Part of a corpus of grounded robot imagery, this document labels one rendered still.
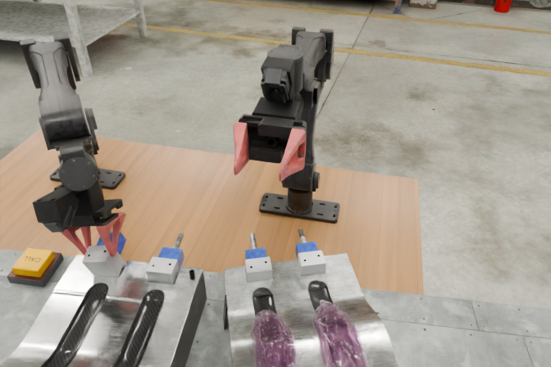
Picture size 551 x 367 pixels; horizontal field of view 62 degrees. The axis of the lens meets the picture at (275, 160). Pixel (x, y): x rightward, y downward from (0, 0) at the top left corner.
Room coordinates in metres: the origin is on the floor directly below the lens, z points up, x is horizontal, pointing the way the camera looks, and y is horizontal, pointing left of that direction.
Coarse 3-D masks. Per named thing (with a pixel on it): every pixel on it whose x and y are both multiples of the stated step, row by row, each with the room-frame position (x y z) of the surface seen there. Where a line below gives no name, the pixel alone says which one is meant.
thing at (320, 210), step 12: (288, 192) 0.87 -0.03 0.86; (300, 192) 0.86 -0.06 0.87; (264, 204) 0.89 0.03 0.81; (276, 204) 0.89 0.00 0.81; (288, 204) 0.87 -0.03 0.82; (300, 204) 0.85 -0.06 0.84; (312, 204) 0.88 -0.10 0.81; (324, 204) 0.89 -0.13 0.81; (336, 204) 0.89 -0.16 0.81; (288, 216) 0.85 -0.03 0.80; (300, 216) 0.84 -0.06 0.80; (312, 216) 0.84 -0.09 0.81; (324, 216) 0.84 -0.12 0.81; (336, 216) 0.84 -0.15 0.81
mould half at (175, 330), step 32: (64, 288) 0.55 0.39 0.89; (128, 288) 0.55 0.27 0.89; (160, 288) 0.55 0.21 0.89; (192, 288) 0.55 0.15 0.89; (64, 320) 0.49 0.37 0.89; (96, 320) 0.49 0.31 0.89; (128, 320) 0.49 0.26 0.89; (160, 320) 0.49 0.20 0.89; (192, 320) 0.51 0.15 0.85; (32, 352) 0.43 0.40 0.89; (96, 352) 0.43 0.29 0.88; (160, 352) 0.43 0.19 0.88
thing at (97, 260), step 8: (120, 232) 0.65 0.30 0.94; (120, 240) 0.63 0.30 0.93; (88, 248) 0.60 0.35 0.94; (96, 248) 0.60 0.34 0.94; (104, 248) 0.60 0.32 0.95; (120, 248) 0.62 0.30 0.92; (88, 256) 0.59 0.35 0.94; (96, 256) 0.58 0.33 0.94; (104, 256) 0.58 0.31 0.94; (112, 256) 0.59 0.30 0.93; (120, 256) 0.61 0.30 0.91; (88, 264) 0.58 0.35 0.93; (96, 264) 0.57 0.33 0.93; (104, 264) 0.57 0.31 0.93; (112, 264) 0.58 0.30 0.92; (120, 264) 0.60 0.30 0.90; (96, 272) 0.58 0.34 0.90; (104, 272) 0.58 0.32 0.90; (112, 272) 0.58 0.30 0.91; (120, 272) 0.59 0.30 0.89
